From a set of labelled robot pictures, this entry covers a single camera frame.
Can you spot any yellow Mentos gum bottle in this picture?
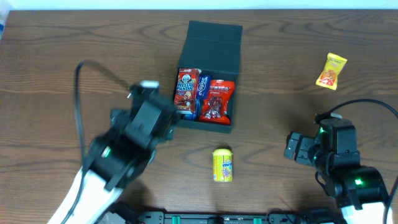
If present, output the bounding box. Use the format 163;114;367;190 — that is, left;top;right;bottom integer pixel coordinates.
213;149;233;182

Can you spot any yellow snack packet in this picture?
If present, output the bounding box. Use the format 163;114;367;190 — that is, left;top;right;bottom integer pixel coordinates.
315;52;348;90

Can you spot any red Hacks candy bag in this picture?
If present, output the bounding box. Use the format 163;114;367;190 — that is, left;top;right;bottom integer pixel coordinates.
198;80;235;125

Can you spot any blue Oreo cookie pack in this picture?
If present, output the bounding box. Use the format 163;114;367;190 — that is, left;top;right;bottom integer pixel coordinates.
182;100;200;121

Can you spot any blue Eclipse mints box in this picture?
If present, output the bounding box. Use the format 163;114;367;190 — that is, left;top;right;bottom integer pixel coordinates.
197;75;212;100

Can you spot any red cookie carton box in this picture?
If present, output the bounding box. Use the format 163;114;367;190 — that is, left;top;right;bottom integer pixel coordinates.
174;68;201;115

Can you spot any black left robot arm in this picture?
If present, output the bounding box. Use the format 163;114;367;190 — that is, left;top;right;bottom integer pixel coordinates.
49;98;179;223

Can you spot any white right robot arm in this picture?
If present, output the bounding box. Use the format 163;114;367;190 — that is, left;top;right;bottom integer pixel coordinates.
284;113;393;223

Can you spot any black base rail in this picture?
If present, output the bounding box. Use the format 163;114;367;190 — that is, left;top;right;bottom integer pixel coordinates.
102;202;343;224

